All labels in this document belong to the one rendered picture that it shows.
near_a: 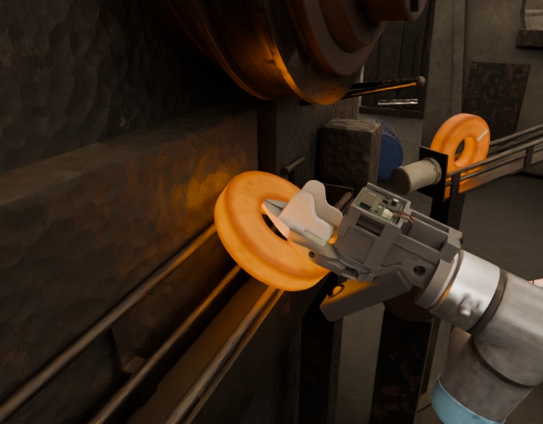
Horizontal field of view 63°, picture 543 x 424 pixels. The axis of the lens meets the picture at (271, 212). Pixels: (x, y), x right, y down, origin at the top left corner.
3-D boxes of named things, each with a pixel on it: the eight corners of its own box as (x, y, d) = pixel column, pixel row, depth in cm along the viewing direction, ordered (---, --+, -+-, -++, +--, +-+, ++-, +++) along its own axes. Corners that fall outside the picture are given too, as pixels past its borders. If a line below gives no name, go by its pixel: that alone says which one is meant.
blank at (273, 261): (187, 222, 47) (202, 202, 46) (250, 172, 60) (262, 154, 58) (297, 318, 47) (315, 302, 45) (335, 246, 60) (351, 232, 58)
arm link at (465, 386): (487, 387, 58) (537, 330, 52) (489, 460, 48) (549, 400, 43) (430, 357, 59) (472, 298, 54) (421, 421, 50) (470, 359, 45)
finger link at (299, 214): (275, 168, 50) (349, 204, 48) (260, 210, 53) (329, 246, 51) (262, 177, 47) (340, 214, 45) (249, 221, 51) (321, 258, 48)
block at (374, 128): (309, 242, 89) (314, 124, 79) (323, 226, 96) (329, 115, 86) (361, 253, 85) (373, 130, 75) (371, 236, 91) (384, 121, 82)
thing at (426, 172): (388, 190, 95) (389, 164, 92) (419, 178, 98) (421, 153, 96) (409, 199, 90) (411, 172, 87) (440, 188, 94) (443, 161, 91)
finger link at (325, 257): (302, 215, 51) (370, 250, 49) (297, 228, 52) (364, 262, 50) (286, 233, 47) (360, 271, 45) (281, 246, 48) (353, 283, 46)
